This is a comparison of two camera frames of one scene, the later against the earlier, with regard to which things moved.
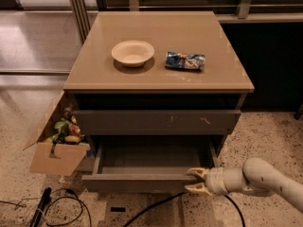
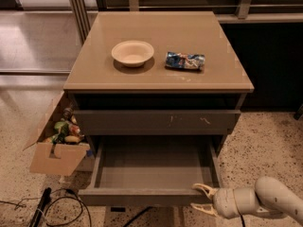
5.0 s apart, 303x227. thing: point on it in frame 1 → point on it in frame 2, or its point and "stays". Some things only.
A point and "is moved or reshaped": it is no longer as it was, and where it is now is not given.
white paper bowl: [133, 53] stays
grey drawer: [149, 164] is moved or reshaped
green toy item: [63, 125] stays
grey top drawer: [157, 122] stays
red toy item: [75, 130] stays
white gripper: [215, 181] → [223, 200]
